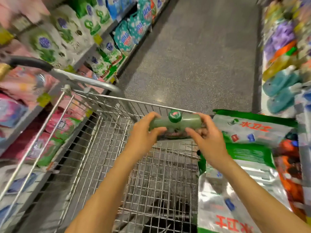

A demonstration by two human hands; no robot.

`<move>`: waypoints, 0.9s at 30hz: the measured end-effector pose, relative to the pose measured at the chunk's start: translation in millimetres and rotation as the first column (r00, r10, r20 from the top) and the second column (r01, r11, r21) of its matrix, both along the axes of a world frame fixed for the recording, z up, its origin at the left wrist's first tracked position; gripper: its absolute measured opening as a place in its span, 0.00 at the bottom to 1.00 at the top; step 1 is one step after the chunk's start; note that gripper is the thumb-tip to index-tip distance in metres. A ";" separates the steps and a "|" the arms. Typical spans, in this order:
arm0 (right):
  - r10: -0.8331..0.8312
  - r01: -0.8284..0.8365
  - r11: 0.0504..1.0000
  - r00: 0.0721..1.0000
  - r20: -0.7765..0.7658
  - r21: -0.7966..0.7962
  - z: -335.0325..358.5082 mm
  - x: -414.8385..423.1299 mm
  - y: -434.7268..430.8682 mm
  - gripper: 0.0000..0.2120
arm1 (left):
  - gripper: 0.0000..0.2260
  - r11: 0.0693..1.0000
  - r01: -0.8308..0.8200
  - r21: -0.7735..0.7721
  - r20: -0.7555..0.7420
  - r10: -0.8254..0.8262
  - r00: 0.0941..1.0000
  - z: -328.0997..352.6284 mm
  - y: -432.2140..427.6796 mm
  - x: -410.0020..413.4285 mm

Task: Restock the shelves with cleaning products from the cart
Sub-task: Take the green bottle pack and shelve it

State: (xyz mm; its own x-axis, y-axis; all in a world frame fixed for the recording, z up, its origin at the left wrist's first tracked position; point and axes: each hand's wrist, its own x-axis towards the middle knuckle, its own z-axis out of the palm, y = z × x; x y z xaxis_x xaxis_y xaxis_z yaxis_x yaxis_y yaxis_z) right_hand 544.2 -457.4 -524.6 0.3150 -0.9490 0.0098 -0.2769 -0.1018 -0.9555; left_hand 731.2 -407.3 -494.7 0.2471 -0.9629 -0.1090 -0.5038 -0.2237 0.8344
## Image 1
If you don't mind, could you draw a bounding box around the row of purple cleaner bottles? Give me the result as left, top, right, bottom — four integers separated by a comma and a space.
265, 22, 297, 61

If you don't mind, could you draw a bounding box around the cluster of teal cleaner bottles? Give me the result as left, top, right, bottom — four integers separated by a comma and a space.
262, 65, 303, 115

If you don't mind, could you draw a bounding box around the store shelving with refill pouches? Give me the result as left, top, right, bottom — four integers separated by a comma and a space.
0, 0, 171, 231

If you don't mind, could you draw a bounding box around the person's right hand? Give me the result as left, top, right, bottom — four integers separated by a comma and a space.
186, 113, 231, 168

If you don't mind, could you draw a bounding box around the row of teal blue pouches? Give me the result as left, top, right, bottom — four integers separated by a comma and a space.
104, 0, 166, 56

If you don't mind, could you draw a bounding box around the person's left hand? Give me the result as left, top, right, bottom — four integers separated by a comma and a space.
124, 112, 168, 162

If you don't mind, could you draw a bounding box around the green cleaner box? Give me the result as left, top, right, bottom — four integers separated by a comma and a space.
149, 109, 205, 137

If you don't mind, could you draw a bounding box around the large green white cleaner pouch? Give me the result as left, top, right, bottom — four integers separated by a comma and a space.
212, 109, 298, 150
197, 142, 294, 233

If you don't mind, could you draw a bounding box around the person's right forearm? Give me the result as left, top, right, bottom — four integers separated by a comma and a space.
210, 158, 311, 233

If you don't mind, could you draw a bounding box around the stack of pink detergent pouches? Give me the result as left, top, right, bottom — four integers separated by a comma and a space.
0, 39, 93, 168

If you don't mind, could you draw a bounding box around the row of green white pouches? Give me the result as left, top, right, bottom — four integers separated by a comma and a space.
22, 0, 124, 83

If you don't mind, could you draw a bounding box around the stack of white blue pouches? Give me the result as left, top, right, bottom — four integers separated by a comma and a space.
0, 165, 40, 226

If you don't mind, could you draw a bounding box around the grey shopping cart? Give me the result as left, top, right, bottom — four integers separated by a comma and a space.
0, 56, 297, 233

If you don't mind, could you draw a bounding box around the person's left forearm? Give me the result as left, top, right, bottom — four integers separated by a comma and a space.
65, 152, 149, 233

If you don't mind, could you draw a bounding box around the cluster of orange trigger sprayers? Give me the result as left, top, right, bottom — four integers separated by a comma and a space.
276, 138, 307, 216

